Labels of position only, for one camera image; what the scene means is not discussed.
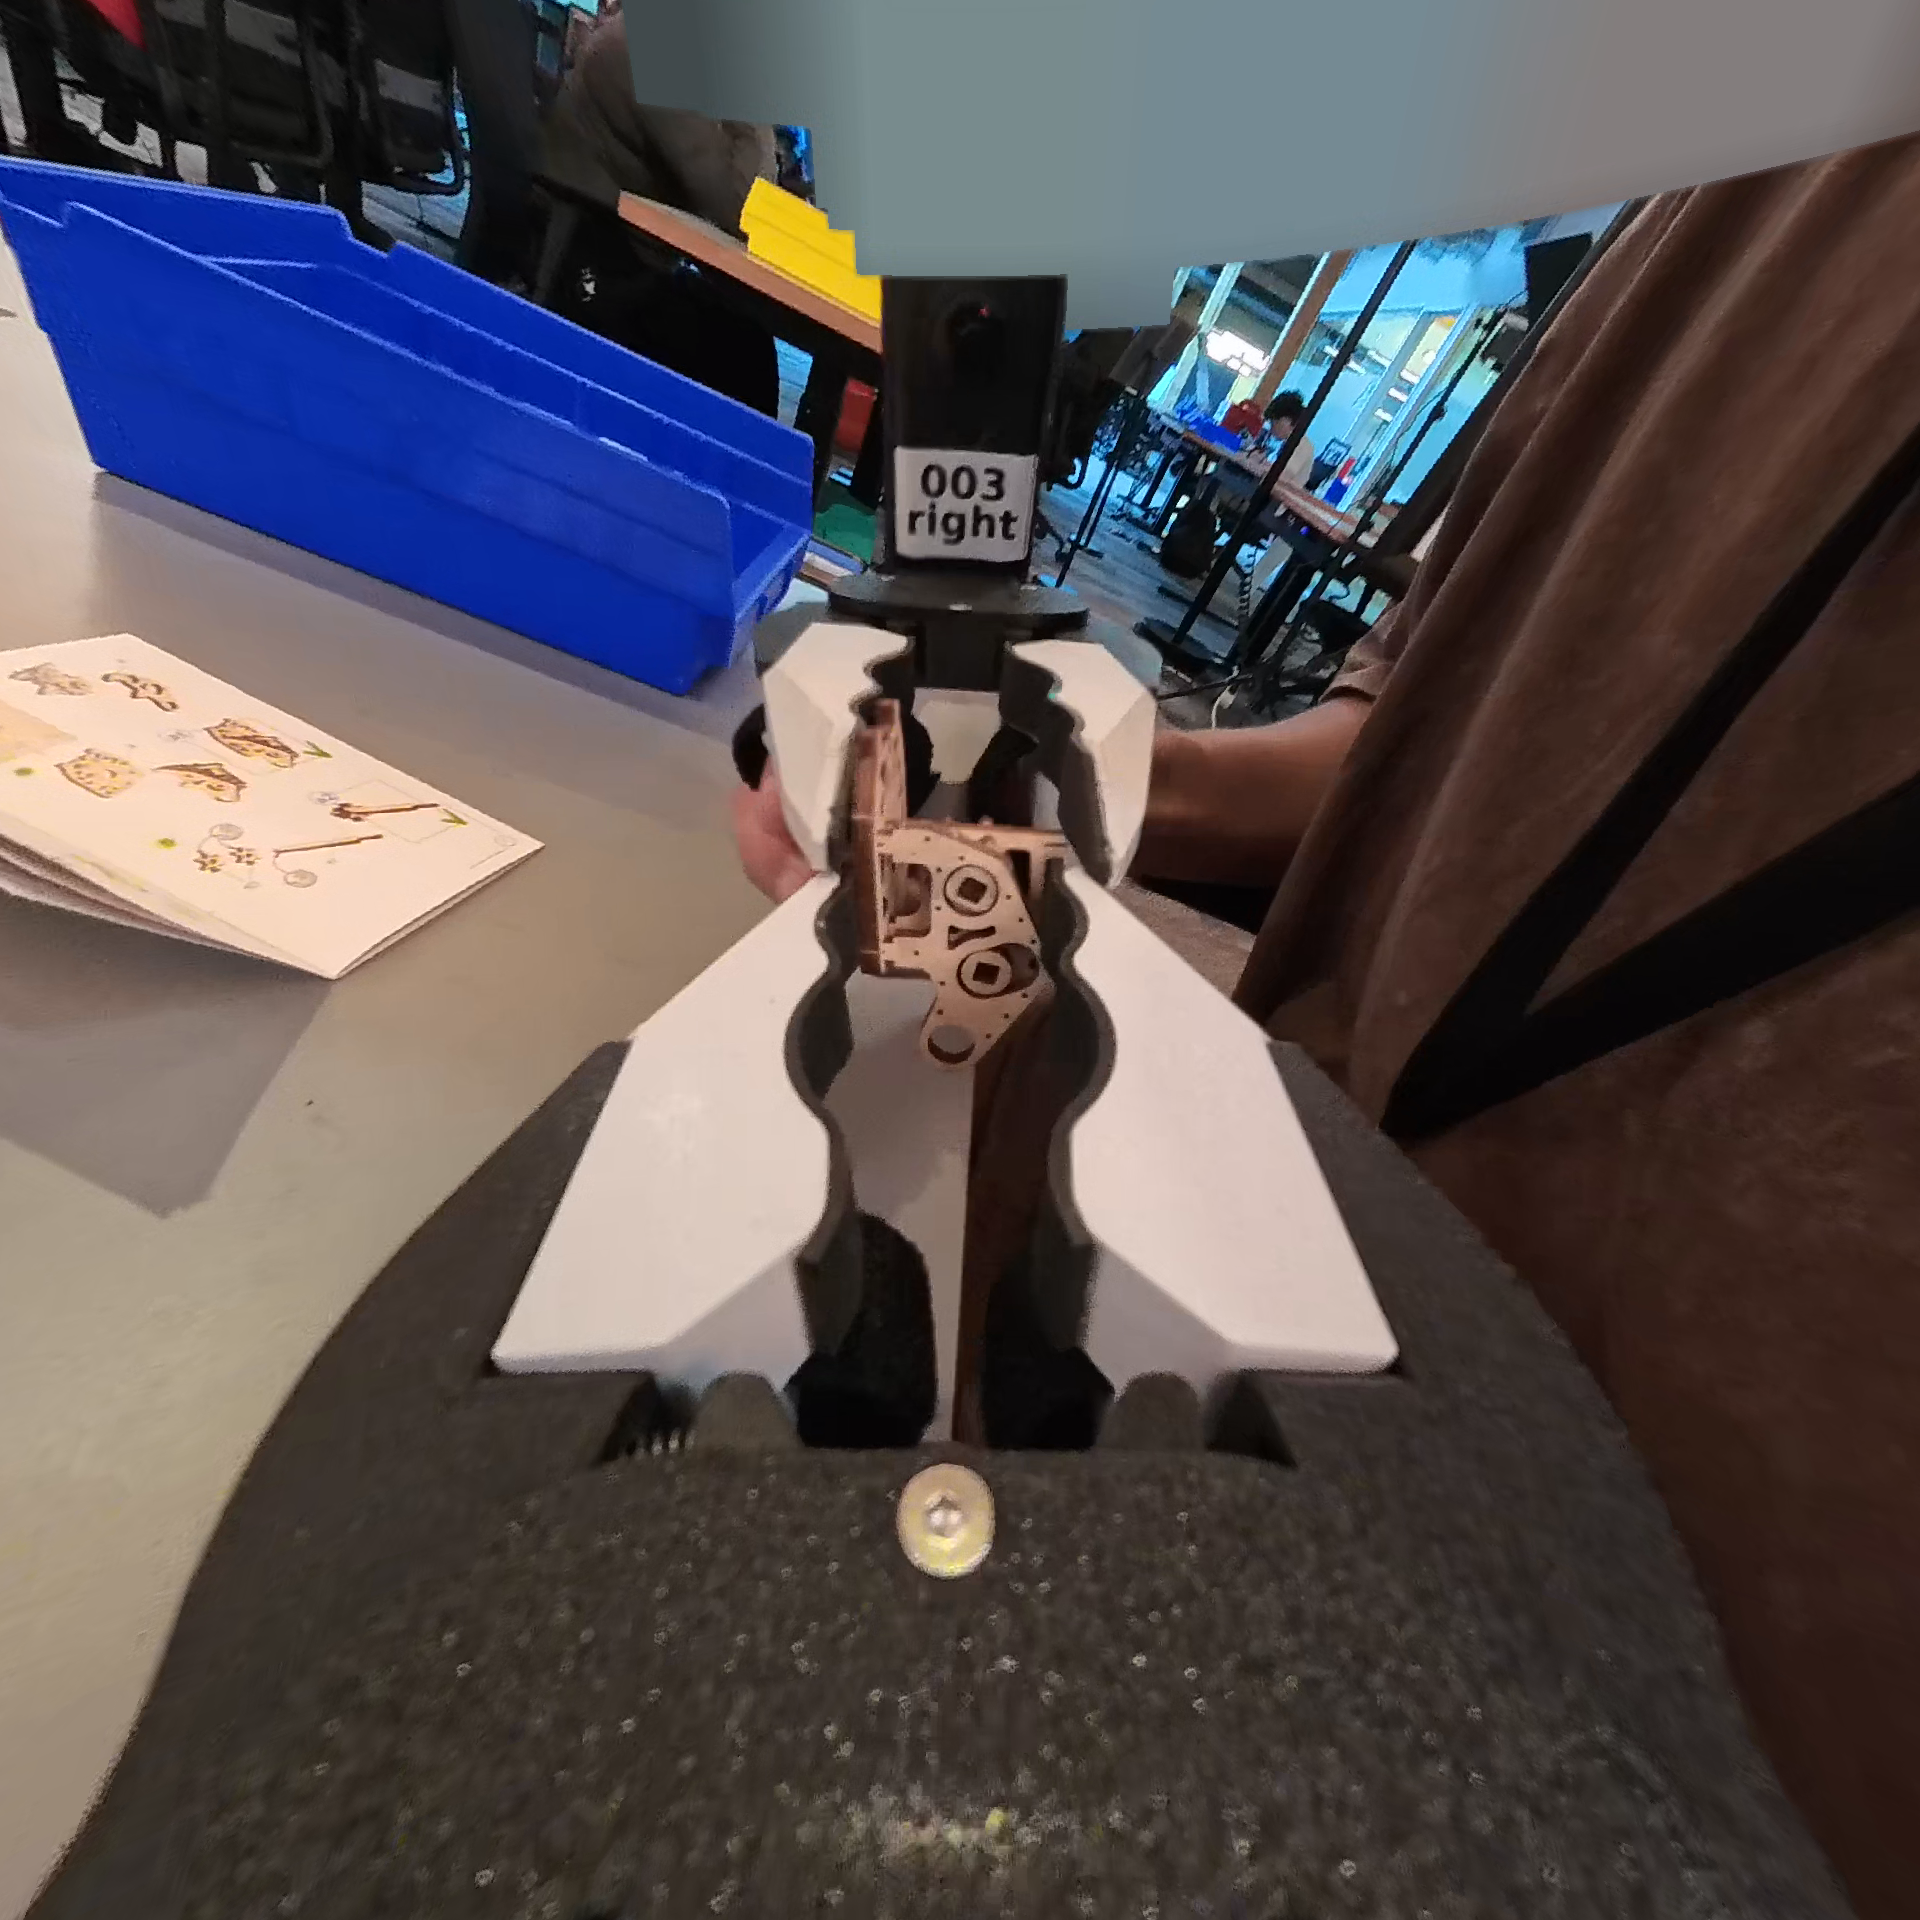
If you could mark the person in brown shirt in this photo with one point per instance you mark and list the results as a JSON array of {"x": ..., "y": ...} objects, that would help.
[{"x": 1680, "y": 750}]

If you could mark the person's right forearm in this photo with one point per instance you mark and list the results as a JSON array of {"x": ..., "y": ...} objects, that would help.
[{"x": 1245, "y": 780}]

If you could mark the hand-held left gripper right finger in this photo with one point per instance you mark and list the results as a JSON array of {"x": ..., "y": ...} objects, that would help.
[{"x": 1217, "y": 1185}]

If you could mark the illustrated instruction booklet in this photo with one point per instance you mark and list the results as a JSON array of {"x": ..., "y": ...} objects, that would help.
[{"x": 226, "y": 811}]

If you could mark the blue plastic bin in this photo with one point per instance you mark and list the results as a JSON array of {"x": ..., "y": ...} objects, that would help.
[
  {"x": 451, "y": 497},
  {"x": 302, "y": 283}
]

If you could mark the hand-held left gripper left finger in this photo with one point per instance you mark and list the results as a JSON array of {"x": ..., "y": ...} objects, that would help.
[{"x": 675, "y": 1185}]

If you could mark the person's leg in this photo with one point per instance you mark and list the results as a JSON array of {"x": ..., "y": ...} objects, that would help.
[{"x": 1193, "y": 930}]

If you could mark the wooden background table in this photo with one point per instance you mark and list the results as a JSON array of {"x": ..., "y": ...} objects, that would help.
[{"x": 707, "y": 239}]

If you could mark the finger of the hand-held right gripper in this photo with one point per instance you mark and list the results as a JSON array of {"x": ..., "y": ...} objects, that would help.
[
  {"x": 812, "y": 750},
  {"x": 1112, "y": 750}
]

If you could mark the yellow plastic bin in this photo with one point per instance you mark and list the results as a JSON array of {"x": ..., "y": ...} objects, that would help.
[{"x": 802, "y": 239}]

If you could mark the black stand pole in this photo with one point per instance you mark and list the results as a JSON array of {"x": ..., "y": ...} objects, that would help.
[{"x": 1320, "y": 497}]

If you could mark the narrow wooden model panel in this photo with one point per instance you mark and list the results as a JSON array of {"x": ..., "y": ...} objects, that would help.
[{"x": 880, "y": 811}]

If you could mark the wooden model plate with holes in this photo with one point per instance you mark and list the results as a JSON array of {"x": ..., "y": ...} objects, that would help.
[{"x": 975, "y": 937}]

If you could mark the background office desk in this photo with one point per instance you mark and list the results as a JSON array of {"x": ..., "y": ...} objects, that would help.
[{"x": 1291, "y": 518}]

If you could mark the person's right hand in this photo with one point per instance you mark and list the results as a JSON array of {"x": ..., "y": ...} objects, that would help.
[{"x": 774, "y": 839}]

